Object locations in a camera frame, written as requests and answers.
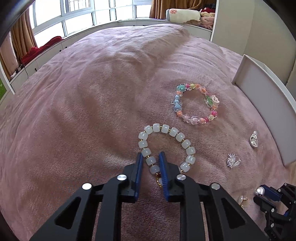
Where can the pink plush blanket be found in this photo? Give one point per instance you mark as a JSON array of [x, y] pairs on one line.
[[92, 115]]

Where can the window frame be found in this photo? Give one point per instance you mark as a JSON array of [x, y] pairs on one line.
[[78, 16]]

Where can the silver fan-shaped earring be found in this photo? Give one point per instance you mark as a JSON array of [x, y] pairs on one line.
[[254, 140]]

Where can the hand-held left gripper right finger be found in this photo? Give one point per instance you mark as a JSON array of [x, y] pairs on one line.
[[163, 176]]

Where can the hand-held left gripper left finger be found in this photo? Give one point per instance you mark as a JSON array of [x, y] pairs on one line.
[[138, 176]]

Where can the folded pink blanket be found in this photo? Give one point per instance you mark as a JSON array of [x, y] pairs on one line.
[[207, 22]]

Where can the red blanket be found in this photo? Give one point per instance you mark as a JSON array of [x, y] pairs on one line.
[[41, 49]]

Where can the red cloth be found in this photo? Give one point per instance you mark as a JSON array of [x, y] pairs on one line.
[[208, 10]]

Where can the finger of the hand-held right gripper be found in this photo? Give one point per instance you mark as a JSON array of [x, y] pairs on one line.
[[271, 191], [263, 202]]

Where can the gold and white earring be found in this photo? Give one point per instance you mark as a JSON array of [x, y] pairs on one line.
[[242, 199]]

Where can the brown curtain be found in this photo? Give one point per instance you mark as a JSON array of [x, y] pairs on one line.
[[8, 58], [22, 34], [180, 5]]

